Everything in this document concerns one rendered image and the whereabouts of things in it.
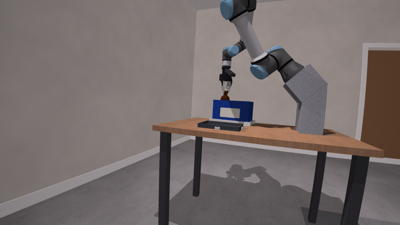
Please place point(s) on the blue plastic crate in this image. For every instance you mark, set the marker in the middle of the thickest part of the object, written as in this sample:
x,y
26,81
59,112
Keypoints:
x,y
232,110

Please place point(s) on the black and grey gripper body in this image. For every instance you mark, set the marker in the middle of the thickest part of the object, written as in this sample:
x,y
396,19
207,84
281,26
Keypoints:
x,y
225,75

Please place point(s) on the brown glass bottle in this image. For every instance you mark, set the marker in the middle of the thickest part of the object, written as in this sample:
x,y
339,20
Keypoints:
x,y
225,97

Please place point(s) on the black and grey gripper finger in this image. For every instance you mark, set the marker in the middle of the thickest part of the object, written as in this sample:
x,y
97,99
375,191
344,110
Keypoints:
x,y
229,83
223,84

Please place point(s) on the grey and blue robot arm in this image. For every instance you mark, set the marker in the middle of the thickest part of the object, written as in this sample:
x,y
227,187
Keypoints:
x,y
240,12

